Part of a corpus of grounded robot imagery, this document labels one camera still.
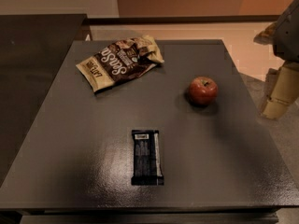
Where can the dark blue rxbar wrapper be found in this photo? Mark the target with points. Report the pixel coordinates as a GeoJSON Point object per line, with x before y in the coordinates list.
{"type": "Point", "coordinates": [147, 160]}

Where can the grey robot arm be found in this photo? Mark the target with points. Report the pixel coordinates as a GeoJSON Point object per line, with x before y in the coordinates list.
{"type": "Point", "coordinates": [281, 87]}

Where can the red apple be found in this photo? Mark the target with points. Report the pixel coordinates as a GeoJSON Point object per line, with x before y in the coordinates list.
{"type": "Point", "coordinates": [203, 91]}

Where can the brown and cream snack bag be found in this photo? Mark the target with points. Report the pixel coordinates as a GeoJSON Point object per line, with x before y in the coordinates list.
{"type": "Point", "coordinates": [121, 62]}

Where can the dark side cabinet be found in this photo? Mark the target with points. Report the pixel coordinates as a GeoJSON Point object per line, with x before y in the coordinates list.
{"type": "Point", "coordinates": [32, 50]}

